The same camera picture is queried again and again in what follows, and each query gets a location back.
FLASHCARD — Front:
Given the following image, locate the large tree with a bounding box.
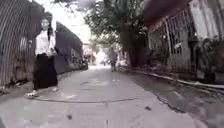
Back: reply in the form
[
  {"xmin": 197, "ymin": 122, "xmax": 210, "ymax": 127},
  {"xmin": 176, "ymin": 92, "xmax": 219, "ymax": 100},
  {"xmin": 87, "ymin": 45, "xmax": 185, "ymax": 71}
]
[{"xmin": 54, "ymin": 0, "xmax": 158, "ymax": 69}]

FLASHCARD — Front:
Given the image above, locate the dark roadside gutter strip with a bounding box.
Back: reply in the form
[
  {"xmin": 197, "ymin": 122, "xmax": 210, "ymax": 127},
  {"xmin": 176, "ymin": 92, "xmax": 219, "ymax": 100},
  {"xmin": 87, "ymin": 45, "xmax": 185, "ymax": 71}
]
[{"xmin": 118, "ymin": 66, "xmax": 224, "ymax": 128}]

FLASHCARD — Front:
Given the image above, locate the corrugated metal wall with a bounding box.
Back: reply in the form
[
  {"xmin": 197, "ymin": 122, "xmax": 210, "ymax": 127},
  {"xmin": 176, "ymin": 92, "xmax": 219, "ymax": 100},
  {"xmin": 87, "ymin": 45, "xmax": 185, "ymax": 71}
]
[{"xmin": 0, "ymin": 0, "xmax": 90, "ymax": 88}]

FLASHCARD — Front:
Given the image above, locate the grey concrete road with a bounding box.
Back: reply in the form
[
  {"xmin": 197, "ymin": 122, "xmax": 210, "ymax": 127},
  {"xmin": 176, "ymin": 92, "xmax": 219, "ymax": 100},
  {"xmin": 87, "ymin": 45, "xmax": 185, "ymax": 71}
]
[{"xmin": 0, "ymin": 65, "xmax": 224, "ymax": 128}]

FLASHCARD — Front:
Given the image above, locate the building with barred windows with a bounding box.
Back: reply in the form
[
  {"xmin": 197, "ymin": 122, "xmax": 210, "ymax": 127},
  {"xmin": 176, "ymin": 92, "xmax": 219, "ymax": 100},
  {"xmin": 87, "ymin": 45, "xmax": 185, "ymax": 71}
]
[{"xmin": 141, "ymin": 0, "xmax": 224, "ymax": 85}]

